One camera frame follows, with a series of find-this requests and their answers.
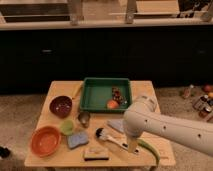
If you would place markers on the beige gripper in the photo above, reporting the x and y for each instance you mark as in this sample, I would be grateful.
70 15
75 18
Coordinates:
132 143

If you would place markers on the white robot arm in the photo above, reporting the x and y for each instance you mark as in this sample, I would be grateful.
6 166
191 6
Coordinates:
141 117

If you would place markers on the wooden block brush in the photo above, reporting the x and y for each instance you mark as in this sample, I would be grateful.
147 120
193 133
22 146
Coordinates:
96 153

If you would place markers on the purple bowl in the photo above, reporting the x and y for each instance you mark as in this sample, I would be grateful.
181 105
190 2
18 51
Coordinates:
61 106

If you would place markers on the orange bowl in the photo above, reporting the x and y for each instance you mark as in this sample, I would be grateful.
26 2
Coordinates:
45 141

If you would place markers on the grey folded cloth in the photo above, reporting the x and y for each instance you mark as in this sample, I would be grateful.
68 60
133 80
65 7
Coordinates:
116 124

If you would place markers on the orange fruit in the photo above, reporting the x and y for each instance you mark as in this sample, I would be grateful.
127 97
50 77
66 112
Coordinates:
112 104

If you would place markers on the dark grapes bunch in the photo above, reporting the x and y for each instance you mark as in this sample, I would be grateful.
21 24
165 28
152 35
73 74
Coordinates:
117 96

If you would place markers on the small metal cup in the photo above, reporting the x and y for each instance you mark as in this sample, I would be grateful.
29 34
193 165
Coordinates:
84 118

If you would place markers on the blue sponge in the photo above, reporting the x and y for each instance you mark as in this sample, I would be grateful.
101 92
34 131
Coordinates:
77 139

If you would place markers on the green plastic tray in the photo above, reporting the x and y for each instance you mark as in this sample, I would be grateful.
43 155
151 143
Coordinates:
96 92

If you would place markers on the small green cup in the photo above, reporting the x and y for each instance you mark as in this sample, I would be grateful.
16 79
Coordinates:
66 128

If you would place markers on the bottle on floor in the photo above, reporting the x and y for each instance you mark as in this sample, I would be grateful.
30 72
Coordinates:
187 92

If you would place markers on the black object on floor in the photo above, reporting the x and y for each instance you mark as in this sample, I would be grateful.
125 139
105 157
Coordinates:
4 152

